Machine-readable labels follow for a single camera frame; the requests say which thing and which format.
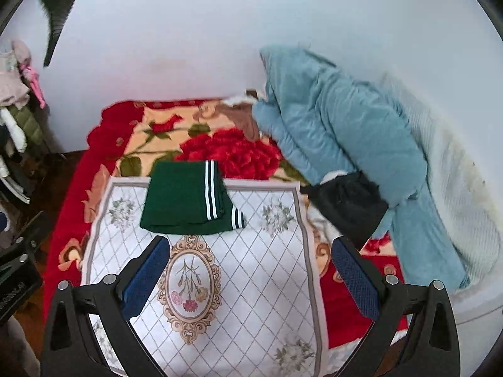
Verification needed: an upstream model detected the light blue quilt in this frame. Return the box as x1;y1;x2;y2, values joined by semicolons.
251;45;470;291

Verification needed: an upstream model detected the dark clutter pile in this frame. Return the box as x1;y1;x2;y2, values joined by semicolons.
0;153;67;215

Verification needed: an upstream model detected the cream textured blanket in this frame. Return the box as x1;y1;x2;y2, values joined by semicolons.
379;73;501;326

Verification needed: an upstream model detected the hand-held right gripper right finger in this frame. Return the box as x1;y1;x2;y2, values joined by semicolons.
331;236;461;377

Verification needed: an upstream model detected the person's left forearm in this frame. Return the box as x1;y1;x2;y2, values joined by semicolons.
0;314;41;377

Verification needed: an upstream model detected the beige garment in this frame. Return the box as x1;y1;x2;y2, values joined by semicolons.
0;39;32;106

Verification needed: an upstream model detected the red floral blanket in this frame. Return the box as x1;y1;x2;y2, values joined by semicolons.
41;98;409;362

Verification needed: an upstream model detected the green white striped garment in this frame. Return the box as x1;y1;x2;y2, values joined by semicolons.
139;160;246;235

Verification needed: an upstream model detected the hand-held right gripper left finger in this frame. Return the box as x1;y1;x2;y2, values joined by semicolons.
40;236;171;377

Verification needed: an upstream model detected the white floral patterned mat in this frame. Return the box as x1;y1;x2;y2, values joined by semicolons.
80;177;329;377

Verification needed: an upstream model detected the pink cloth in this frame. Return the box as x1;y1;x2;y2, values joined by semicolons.
21;63;47;108

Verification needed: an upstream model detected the brown cloth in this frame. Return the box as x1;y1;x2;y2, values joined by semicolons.
218;100;262;143

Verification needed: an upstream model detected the black cloth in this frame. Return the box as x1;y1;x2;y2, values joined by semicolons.
300;171;389;250

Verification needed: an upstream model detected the dark hanging cloth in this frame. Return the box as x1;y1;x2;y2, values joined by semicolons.
33;0;81;67

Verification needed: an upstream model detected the small white cloth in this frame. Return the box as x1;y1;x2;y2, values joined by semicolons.
226;94;256;107

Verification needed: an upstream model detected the olive puffy jacket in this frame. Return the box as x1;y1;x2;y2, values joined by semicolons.
8;104;45;155

